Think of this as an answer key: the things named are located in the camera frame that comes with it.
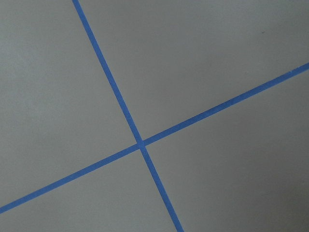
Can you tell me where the blue tape line crosswise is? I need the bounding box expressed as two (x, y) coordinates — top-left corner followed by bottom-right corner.
(0, 63), (309, 213)

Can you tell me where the blue tape line lengthwise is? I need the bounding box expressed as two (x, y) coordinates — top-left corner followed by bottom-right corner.
(73, 0), (184, 232)

